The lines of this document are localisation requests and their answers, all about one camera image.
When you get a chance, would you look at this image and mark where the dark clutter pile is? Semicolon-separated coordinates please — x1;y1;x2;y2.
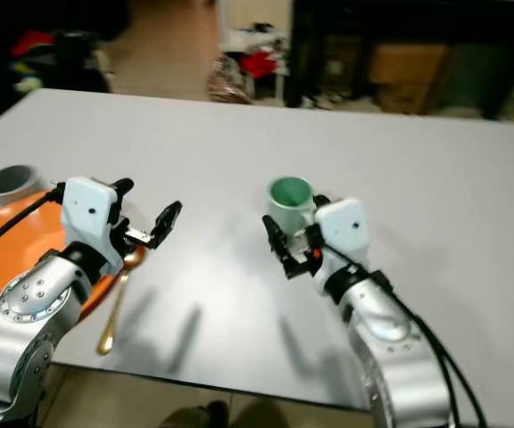
0;29;113;135

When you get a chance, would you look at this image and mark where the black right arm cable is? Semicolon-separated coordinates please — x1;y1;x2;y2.
324;241;490;428

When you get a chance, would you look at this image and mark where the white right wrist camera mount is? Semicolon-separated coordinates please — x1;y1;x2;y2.
312;198;372;270

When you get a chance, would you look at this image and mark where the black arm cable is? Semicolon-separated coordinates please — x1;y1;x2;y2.
324;241;490;428
0;183;67;265

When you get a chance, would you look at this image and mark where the green mug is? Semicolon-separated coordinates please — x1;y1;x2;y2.
264;176;320;235

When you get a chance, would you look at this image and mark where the red cloth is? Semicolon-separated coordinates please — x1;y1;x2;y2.
241;51;280;79

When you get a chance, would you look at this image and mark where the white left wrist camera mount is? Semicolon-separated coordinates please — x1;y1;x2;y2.
62;177;124;273

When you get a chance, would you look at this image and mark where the grey mug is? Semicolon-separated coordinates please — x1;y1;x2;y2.
0;164;46;207

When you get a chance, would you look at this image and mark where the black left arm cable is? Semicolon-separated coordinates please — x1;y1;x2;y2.
0;183;67;265

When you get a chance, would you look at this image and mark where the patterned bag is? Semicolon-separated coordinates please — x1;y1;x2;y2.
208;55;249;104

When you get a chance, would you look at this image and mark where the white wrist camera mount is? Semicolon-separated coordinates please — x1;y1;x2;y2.
312;198;372;270
62;177;124;273

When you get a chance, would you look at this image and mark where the gold metal spoon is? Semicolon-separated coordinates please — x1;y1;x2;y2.
96;252;144;356

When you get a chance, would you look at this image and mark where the black shelf unit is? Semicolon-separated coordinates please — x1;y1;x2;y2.
288;0;514;122

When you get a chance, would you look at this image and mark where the white cart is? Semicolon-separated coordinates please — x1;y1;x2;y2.
220;25;290;101

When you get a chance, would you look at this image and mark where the orange plastic plate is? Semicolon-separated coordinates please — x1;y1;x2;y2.
0;192;144;338

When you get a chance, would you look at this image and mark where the brown cardboard box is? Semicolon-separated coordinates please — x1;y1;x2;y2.
369;43;454;115

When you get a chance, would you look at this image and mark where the red cap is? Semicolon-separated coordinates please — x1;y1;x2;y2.
12;29;58;56

